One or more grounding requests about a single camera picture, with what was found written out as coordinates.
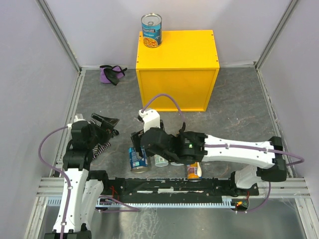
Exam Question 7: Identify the orange fruit label can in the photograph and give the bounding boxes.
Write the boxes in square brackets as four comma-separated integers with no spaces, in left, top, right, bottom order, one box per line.
[170,162,183,166]

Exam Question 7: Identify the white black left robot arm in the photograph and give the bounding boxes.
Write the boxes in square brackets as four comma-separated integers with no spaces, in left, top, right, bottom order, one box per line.
[44,113,119,239]

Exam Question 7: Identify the black white striped cloth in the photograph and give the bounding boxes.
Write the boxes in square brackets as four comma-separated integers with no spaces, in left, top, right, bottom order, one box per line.
[89,119,120,160]

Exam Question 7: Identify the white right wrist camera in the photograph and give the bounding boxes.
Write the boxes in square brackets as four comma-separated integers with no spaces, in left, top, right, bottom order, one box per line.
[139,109,160,132]

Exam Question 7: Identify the white slotted cable duct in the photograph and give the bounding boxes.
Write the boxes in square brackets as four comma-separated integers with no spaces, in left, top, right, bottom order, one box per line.
[46,196,250,208]

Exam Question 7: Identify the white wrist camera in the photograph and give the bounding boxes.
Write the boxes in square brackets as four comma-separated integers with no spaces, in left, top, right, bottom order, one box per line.
[139,109,160,132]
[72,114,86,125]

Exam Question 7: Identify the orange can with spoon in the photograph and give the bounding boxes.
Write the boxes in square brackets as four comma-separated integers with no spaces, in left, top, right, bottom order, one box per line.
[187,162,202,182]

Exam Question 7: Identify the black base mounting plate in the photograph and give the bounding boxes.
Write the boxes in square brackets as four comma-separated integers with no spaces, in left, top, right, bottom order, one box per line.
[88,170,259,203]

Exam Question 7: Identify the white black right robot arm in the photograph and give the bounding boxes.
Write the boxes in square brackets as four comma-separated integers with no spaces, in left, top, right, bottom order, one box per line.
[131,127,287,189]

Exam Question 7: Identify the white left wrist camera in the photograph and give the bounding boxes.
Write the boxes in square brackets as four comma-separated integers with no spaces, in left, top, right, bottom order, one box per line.
[72,114,86,125]

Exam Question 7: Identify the yellow wooden box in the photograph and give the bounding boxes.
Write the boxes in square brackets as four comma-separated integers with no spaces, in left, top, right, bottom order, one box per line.
[136,30,220,112]

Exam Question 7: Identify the blue soup can with noodles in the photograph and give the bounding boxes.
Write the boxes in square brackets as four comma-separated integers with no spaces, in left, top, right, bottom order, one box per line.
[141,13,162,48]

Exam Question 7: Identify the purple black cloth pouch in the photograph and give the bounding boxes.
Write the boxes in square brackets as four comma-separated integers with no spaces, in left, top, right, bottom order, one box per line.
[99,65,127,86]

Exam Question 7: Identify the green label small can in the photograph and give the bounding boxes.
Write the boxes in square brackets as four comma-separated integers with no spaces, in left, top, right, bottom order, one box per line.
[154,154,169,167]

